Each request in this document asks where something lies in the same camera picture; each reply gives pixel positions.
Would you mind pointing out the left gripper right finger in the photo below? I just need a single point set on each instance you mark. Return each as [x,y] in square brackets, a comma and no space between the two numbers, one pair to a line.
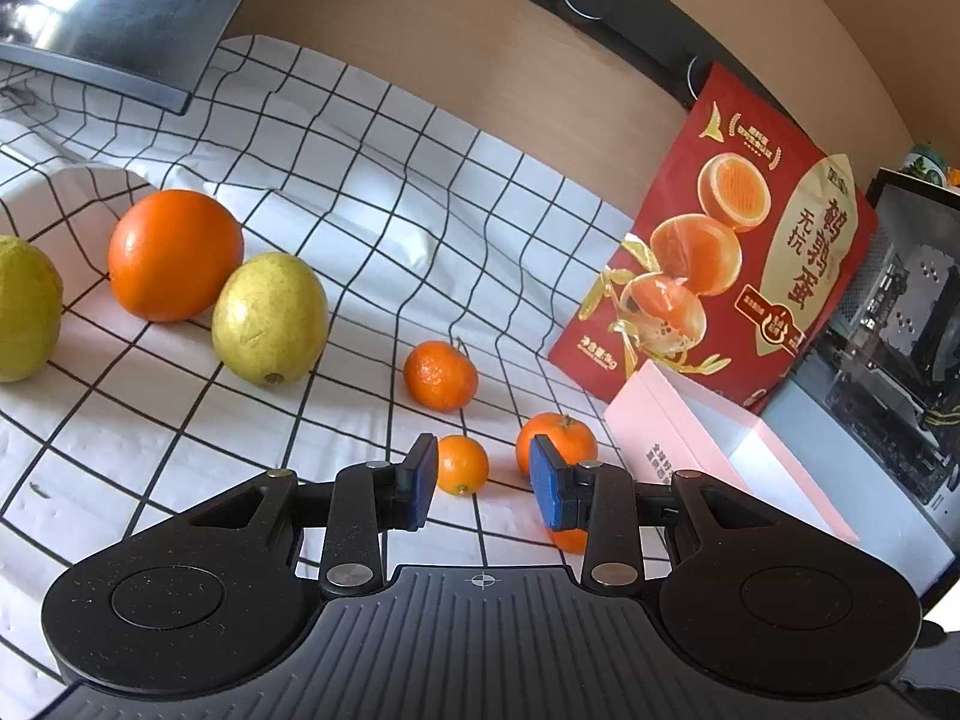
[599,499]

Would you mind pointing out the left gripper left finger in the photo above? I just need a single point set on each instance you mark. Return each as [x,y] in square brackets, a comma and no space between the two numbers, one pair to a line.
[365,501]

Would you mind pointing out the tiny kumquat mandarin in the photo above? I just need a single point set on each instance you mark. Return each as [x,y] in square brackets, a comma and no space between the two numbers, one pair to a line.
[463,465]

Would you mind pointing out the green lemon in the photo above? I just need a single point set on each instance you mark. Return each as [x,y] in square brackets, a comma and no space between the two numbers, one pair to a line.
[31,292]
[270,322]

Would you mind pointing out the large orange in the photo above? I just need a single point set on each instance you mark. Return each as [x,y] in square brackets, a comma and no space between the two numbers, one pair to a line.
[171,254]

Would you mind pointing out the mandarin behind group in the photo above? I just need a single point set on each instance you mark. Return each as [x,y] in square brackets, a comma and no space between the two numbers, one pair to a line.
[572,439]

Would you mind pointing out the pink gift box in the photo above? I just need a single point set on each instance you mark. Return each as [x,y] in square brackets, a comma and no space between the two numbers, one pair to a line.
[663,422]

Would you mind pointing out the stemmed mandarin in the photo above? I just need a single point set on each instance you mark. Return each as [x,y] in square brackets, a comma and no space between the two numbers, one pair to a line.
[440,377]

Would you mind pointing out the white grid tablecloth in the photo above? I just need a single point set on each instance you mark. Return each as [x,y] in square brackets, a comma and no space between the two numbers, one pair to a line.
[418,225]

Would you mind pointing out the red snack bag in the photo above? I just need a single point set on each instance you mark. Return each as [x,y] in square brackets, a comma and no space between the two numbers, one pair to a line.
[744,244]

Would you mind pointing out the glass computer case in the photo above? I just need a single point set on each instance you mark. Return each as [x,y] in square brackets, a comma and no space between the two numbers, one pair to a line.
[871,411]

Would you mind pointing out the black monitor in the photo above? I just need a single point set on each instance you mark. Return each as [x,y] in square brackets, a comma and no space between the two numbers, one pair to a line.
[155,51]

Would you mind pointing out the black wall bracket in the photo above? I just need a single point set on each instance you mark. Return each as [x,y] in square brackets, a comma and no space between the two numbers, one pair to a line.
[658,39]

